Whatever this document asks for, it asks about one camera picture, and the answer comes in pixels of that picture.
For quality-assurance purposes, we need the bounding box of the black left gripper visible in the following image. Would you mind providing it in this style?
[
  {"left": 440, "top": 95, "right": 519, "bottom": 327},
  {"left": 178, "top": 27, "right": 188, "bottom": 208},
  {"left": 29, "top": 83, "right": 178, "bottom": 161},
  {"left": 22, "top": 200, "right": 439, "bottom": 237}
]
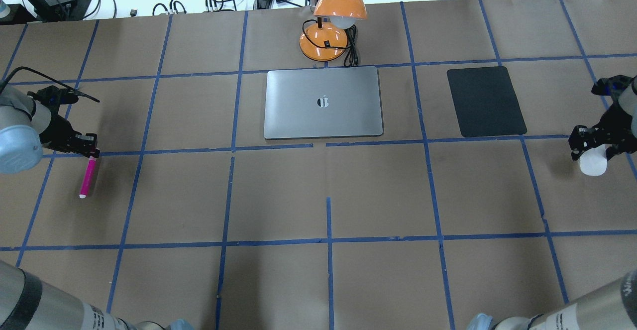
[{"left": 33, "top": 86, "right": 100, "bottom": 158}]

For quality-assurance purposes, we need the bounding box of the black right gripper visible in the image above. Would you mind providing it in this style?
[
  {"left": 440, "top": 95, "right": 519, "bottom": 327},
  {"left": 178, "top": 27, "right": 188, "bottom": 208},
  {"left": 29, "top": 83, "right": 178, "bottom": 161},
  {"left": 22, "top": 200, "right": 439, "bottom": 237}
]
[{"left": 569, "top": 75, "right": 637, "bottom": 160}]

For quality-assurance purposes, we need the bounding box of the pink highlighter pen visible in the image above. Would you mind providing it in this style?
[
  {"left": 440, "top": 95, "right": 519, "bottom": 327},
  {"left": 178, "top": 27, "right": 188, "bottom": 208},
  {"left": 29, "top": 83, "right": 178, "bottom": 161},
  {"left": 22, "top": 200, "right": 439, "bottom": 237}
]
[{"left": 78, "top": 156, "right": 98, "bottom": 199}]

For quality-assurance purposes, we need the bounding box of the white computer mouse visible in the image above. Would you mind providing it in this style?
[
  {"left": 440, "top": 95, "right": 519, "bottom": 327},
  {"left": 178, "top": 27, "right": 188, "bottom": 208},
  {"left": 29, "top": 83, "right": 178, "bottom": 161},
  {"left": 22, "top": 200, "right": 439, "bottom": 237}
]
[{"left": 577, "top": 144, "right": 608, "bottom": 177}]

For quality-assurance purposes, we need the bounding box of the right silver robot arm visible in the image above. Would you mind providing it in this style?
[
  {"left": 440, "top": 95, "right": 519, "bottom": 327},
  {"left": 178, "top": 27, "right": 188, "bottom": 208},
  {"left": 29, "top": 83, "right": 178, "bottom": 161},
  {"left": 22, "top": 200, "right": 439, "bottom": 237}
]
[{"left": 468, "top": 75, "right": 637, "bottom": 330}]

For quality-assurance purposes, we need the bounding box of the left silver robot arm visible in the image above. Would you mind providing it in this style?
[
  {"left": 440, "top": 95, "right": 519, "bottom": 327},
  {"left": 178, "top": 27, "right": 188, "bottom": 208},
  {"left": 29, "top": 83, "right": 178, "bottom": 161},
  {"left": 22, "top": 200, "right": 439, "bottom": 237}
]
[{"left": 0, "top": 67, "right": 104, "bottom": 330}]

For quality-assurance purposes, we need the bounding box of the black mousepad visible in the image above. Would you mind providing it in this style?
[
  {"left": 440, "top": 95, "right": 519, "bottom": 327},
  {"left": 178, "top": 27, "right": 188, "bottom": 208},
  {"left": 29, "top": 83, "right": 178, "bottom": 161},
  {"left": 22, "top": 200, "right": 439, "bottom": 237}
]
[{"left": 446, "top": 66, "right": 528, "bottom": 138}]

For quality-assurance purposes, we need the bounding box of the silver closed laptop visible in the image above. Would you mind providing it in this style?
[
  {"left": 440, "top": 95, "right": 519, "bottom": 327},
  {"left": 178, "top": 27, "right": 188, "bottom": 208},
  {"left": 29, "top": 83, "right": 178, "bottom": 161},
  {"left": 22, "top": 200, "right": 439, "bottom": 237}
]
[{"left": 263, "top": 66, "right": 384, "bottom": 140}]

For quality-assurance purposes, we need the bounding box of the black lamp power cable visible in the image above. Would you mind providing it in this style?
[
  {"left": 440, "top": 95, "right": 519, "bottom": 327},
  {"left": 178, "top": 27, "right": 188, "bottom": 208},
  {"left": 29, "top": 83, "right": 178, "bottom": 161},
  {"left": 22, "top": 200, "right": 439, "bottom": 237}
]
[{"left": 302, "top": 17, "right": 360, "bottom": 68}]

